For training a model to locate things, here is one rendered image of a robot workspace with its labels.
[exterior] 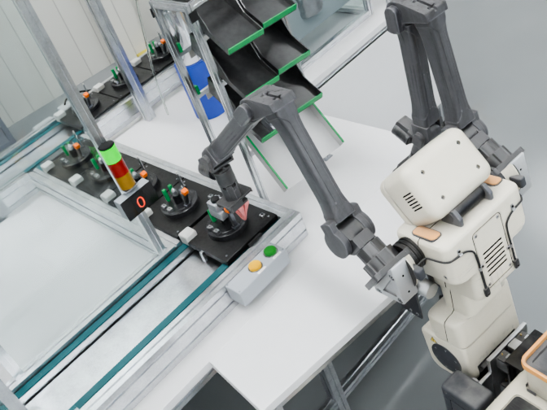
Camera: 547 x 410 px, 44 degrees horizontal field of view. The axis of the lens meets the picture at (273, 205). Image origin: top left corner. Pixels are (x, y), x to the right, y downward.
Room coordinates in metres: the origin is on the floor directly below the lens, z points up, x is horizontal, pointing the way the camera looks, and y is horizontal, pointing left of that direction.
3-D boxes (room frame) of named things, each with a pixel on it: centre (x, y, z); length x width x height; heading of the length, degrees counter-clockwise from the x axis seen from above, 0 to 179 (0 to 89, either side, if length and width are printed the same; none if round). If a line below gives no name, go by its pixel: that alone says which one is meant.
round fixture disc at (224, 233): (1.79, 0.17, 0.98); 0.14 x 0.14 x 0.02
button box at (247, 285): (1.56, 0.12, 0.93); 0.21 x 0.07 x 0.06; 123
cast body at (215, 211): (1.80, 0.17, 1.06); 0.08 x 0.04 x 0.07; 32
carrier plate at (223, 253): (1.79, 0.17, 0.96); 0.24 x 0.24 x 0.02; 33
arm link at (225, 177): (1.69, 0.11, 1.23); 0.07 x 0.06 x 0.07; 29
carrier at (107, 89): (3.19, 0.46, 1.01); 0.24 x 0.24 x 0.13; 33
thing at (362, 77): (3.18, -0.48, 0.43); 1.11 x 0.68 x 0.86; 123
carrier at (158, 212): (2.00, 0.31, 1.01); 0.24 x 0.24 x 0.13; 33
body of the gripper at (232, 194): (1.69, 0.10, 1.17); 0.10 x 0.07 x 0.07; 123
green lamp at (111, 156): (1.78, 0.39, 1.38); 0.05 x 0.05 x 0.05
